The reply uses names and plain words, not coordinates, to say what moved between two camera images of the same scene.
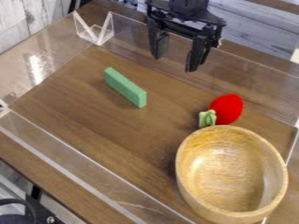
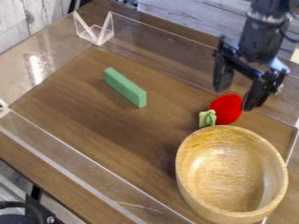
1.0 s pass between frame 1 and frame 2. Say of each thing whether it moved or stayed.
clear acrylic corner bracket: stayed
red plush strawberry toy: stayed
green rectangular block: stayed
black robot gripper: moved
